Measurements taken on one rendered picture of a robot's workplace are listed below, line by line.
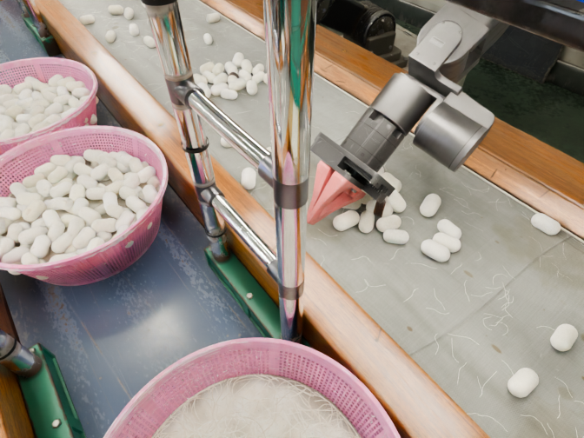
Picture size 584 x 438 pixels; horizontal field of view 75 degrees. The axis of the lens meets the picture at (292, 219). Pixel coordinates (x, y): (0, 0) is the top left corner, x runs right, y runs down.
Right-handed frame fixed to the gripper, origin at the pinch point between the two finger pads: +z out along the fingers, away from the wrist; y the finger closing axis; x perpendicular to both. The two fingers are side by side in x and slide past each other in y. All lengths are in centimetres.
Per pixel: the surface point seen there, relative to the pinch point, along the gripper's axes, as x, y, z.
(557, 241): 17.0, 21.1, -16.3
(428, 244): 5.8, 11.7, -6.1
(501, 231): 14.3, 15.8, -13.1
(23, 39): -3, -100, 17
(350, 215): 2.9, 2.6, -3.0
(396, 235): 4.8, 8.3, -4.7
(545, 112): 178, -28, -89
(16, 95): -12, -60, 19
